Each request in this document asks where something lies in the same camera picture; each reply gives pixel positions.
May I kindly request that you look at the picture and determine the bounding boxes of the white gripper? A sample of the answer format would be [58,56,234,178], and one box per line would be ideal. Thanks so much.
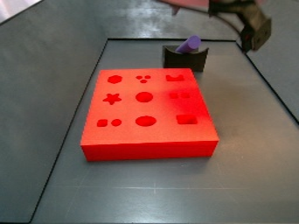
[158,0,210,12]

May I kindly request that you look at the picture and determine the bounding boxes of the purple cylinder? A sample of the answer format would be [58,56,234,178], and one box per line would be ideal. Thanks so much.
[175,35,202,53]

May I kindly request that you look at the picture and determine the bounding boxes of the black curved holder stand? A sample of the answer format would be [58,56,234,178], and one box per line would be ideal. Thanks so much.
[163,45,210,72]

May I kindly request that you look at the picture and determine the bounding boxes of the red shape sorter box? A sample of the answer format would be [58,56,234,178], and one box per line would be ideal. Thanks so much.
[81,68,219,161]

